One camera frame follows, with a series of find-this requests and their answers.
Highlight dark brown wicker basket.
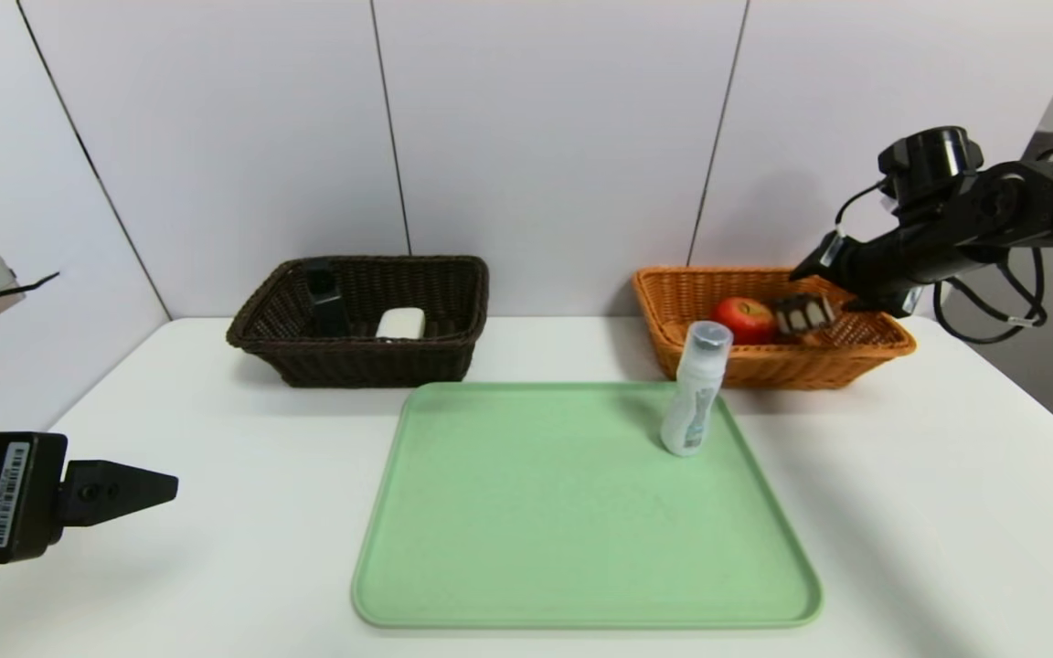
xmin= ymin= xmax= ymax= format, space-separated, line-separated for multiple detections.
xmin=226 ymin=255 xmax=491 ymax=388

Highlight white bottle with clear cap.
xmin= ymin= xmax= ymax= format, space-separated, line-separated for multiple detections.
xmin=659 ymin=322 xmax=734 ymax=457

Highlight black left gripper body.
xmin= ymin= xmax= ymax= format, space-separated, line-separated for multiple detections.
xmin=0 ymin=411 xmax=69 ymax=567

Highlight chocolate blueberry cake slice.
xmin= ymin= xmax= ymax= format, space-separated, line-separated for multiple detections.
xmin=772 ymin=292 xmax=837 ymax=339

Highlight red apple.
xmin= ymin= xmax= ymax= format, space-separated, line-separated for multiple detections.
xmin=709 ymin=297 xmax=779 ymax=346

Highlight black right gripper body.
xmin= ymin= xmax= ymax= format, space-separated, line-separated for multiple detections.
xmin=813 ymin=229 xmax=913 ymax=304

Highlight orange wicker basket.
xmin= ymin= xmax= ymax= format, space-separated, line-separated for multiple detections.
xmin=632 ymin=266 xmax=918 ymax=391

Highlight black left camera cable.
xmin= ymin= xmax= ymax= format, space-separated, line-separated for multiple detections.
xmin=0 ymin=271 xmax=62 ymax=312

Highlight black pump bottle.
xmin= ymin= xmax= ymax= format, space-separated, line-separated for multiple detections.
xmin=304 ymin=259 xmax=352 ymax=338

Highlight light green plastic tray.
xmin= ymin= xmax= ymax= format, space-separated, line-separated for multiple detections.
xmin=351 ymin=382 xmax=824 ymax=630

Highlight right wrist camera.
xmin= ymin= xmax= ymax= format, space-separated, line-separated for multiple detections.
xmin=877 ymin=126 xmax=985 ymax=218

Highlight white soap bar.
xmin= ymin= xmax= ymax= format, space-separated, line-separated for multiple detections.
xmin=375 ymin=307 xmax=427 ymax=342

